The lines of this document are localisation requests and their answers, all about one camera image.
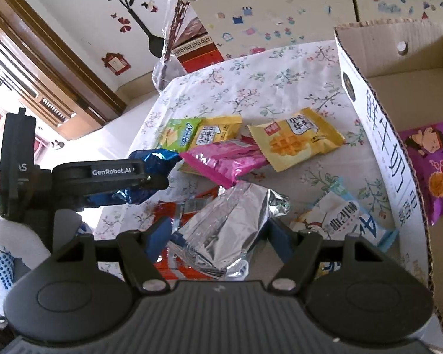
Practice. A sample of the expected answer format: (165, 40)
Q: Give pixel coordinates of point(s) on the silver foil snack packet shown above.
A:
(221, 228)

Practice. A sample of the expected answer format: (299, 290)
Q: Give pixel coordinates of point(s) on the wooden door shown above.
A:
(59, 81)

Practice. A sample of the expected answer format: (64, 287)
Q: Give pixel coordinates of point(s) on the green snack packet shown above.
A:
(177, 134)

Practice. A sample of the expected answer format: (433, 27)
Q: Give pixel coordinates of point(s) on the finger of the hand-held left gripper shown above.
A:
(151, 183)

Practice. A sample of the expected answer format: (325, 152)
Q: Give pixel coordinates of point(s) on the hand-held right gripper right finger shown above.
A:
(279, 238)

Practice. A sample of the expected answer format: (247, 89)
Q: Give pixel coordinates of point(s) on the pink snack packet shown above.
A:
(221, 162)

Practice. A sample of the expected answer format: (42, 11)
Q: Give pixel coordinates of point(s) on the cream cabinet with stickers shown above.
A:
(280, 0)

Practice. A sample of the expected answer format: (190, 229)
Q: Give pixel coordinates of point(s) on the blue foil snack packet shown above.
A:
(155, 158)

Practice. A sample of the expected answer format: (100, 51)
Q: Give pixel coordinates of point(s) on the person's left hand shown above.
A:
(7, 245)

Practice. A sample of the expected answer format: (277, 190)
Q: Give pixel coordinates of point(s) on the white light-blue snack packet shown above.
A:
(339, 217)

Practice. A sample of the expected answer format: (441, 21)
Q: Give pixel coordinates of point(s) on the red orange snack packet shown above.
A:
(169, 270)

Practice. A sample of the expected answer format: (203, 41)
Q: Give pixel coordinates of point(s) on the floral tablecloth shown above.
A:
(273, 81)

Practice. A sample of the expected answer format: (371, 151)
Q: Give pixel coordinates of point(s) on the yellow waffle snack packet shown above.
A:
(219, 127)
(295, 140)

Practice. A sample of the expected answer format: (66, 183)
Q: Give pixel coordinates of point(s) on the cardboard box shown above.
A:
(376, 129)

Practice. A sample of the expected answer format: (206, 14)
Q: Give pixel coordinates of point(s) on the purple snack packet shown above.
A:
(428, 162)

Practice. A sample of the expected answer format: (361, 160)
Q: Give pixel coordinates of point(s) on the red gift box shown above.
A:
(199, 57)

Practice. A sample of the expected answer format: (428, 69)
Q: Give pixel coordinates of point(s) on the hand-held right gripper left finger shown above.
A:
(158, 239)

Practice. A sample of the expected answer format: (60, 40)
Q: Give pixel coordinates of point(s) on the red house wall sticker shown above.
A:
(115, 62)

